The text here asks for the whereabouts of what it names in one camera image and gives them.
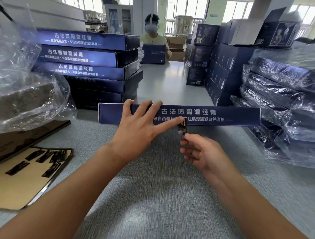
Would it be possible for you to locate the stack of upright dark boxes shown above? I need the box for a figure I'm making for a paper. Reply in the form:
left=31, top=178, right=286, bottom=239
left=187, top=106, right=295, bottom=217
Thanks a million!
left=183, top=19, right=262, bottom=107

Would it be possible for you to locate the person's right forearm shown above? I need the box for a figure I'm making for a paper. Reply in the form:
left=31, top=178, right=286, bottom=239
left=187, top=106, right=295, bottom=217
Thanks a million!
left=209, top=164, right=311, bottom=239

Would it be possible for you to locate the steel barrel pot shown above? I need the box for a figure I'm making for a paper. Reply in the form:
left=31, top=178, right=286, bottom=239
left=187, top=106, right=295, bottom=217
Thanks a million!
left=173, top=15, right=195, bottom=36

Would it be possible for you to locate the person's left hand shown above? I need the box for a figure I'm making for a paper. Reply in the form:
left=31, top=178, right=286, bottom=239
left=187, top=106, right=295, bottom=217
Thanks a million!
left=108, top=99, right=186, bottom=163

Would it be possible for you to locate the clear crumpled plastic bag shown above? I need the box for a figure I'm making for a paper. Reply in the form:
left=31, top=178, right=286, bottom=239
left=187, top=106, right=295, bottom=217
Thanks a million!
left=0, top=0, right=77, bottom=134

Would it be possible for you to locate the tan sticker backing sheet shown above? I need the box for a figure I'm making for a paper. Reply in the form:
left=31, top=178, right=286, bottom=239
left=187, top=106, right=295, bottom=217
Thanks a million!
left=0, top=147, right=74, bottom=211

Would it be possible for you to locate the blue printed box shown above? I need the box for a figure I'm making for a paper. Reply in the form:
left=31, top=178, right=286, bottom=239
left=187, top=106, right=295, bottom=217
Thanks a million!
left=32, top=60, right=141, bottom=81
left=63, top=70, right=144, bottom=94
left=36, top=28, right=141, bottom=51
left=98, top=103, right=261, bottom=127
left=39, top=45, right=140, bottom=68

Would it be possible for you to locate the brown cardboard carton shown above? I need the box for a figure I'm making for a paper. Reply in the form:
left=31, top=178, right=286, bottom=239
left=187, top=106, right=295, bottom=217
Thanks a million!
left=167, top=36, right=187, bottom=62

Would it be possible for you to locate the person's left forearm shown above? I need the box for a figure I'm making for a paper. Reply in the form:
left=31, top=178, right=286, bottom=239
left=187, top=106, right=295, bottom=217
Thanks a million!
left=0, top=145, right=129, bottom=239

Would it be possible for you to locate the pile of plastic-wrapped dark boxes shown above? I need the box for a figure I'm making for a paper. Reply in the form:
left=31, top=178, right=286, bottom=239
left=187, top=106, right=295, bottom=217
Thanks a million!
left=230, top=47, right=315, bottom=169

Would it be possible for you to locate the person's right hand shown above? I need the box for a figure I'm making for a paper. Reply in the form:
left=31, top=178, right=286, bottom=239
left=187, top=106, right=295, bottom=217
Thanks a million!
left=179, top=133, right=233, bottom=184

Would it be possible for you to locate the black sticker on sheet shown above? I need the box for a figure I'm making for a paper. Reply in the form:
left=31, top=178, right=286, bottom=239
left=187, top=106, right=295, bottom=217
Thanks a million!
left=26, top=150, right=46, bottom=162
left=36, top=150, right=54, bottom=163
left=49, top=150, right=66, bottom=163
left=41, top=162, right=62, bottom=178
left=5, top=161, right=30, bottom=176

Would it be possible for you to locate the dark box with picture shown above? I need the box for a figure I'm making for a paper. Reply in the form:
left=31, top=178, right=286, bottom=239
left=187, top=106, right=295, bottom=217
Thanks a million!
left=254, top=10, right=303, bottom=48

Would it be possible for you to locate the grey glass-door cabinet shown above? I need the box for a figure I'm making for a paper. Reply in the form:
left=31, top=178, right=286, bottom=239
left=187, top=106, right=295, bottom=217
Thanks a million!
left=103, top=3, right=135, bottom=35

